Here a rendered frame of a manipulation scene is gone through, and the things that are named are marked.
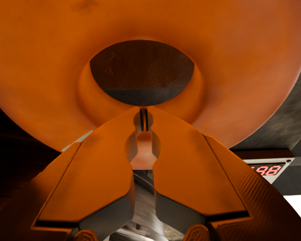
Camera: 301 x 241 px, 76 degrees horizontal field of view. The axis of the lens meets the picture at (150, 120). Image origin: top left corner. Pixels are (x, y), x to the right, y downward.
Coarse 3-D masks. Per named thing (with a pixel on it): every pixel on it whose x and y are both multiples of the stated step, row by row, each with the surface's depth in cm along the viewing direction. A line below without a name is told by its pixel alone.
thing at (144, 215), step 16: (0, 144) 18; (16, 144) 19; (0, 160) 17; (16, 160) 18; (32, 160) 18; (48, 160) 19; (0, 176) 16; (16, 176) 17; (32, 176) 17; (0, 192) 16; (16, 192) 16; (144, 192) 26; (0, 208) 14; (144, 208) 24; (128, 224) 19; (144, 224) 23; (160, 224) 27; (112, 240) 21; (128, 240) 21; (144, 240) 21; (160, 240) 23
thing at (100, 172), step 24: (120, 120) 10; (144, 120) 13; (96, 144) 9; (120, 144) 9; (72, 168) 8; (96, 168) 7; (120, 168) 7; (72, 192) 7; (96, 192) 6; (120, 192) 6; (48, 216) 6; (72, 216) 6; (96, 216) 6; (120, 216) 7
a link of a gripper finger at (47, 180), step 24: (72, 144) 9; (48, 168) 8; (24, 192) 7; (48, 192) 7; (0, 216) 6; (24, 216) 6; (0, 240) 5; (24, 240) 5; (48, 240) 5; (72, 240) 6
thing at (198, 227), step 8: (200, 224) 5; (80, 232) 5; (88, 232) 5; (192, 232) 5; (200, 232) 5; (208, 232) 5; (80, 240) 5; (88, 240) 5; (96, 240) 5; (184, 240) 5; (192, 240) 5; (200, 240) 5; (208, 240) 5
